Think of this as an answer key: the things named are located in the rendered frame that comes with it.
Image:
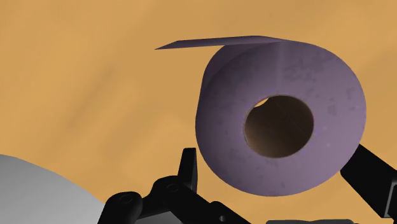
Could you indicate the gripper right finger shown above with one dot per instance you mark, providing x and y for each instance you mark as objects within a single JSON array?
[{"x": 372, "y": 176}]

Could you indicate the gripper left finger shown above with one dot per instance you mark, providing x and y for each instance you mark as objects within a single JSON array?
[{"x": 186, "y": 192}]

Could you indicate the purple toilet paper roll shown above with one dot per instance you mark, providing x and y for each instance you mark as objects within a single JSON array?
[{"x": 223, "y": 124}]

